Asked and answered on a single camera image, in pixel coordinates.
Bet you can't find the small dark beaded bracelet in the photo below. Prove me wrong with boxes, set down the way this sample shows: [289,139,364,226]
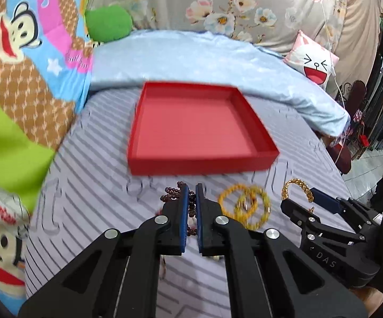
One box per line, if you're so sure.
[155,181,199,236]

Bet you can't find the yellow bead bracelet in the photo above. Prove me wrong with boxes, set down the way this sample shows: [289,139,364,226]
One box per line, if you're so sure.
[217,183,262,221]

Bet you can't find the grey floral pillow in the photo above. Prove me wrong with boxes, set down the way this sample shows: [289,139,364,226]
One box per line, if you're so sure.
[86,0,347,55]

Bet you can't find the red cardboard tray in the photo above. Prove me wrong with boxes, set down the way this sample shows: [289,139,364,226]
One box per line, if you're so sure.
[127,81,279,176]

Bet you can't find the green plush pillow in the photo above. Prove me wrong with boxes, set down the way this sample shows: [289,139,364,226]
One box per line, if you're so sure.
[85,4,133,43]

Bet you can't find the grey striped bed sheet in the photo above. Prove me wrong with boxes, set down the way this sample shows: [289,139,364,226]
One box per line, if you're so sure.
[25,88,350,317]

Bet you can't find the gold chain bangle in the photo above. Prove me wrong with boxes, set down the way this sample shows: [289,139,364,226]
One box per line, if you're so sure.
[281,178,315,213]

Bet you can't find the colorful cartoon monkey quilt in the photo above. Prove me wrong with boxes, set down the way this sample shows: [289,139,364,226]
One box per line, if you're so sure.
[0,0,93,317]

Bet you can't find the white pink cat cushion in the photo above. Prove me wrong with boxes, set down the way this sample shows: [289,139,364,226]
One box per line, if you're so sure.
[283,30,339,90]

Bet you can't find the light blue blanket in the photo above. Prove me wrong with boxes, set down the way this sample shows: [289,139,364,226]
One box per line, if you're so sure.
[90,30,350,137]

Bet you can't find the white charging cable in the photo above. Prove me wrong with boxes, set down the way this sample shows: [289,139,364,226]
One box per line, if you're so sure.
[319,0,349,114]

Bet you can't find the dark red chair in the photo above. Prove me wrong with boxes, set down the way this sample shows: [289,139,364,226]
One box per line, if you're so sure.
[327,81,366,174]

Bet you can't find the translucent yellow stone bracelet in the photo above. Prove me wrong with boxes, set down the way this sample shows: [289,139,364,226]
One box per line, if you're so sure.
[234,187,273,231]

